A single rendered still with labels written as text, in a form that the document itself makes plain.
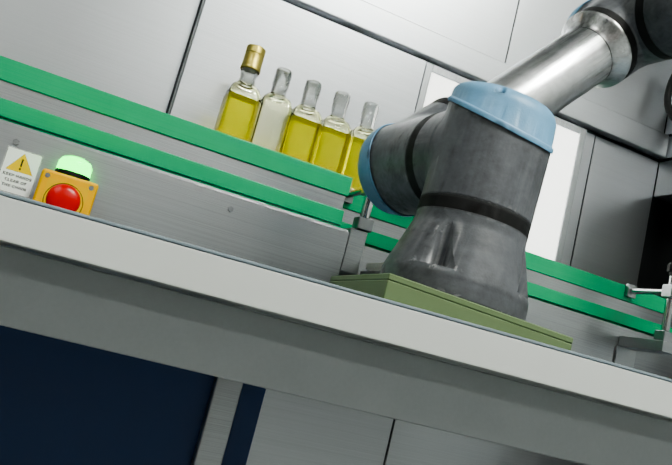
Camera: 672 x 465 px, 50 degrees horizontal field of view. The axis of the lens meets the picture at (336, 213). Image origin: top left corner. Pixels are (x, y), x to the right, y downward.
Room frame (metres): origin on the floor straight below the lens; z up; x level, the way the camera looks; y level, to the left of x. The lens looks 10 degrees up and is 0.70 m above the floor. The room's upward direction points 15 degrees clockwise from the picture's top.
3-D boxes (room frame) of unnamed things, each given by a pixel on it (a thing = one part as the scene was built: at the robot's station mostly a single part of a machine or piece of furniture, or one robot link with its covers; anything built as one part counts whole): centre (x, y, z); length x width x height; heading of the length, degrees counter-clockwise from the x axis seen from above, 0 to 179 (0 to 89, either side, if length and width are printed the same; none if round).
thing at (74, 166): (0.93, 0.35, 0.84); 0.04 x 0.04 x 0.03
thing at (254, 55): (1.18, 0.21, 1.14); 0.04 x 0.04 x 0.04
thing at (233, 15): (1.43, -0.08, 1.15); 0.90 x 0.03 x 0.34; 109
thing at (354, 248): (1.15, -0.03, 0.85); 0.09 x 0.04 x 0.07; 19
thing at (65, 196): (0.88, 0.33, 0.79); 0.04 x 0.03 x 0.04; 109
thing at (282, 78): (1.20, 0.15, 1.12); 0.03 x 0.03 x 0.05
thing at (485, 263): (0.72, -0.14, 0.82); 0.15 x 0.15 x 0.10
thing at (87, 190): (0.93, 0.35, 0.79); 0.07 x 0.07 x 0.07; 19
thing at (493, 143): (0.73, -0.14, 0.94); 0.13 x 0.12 x 0.14; 26
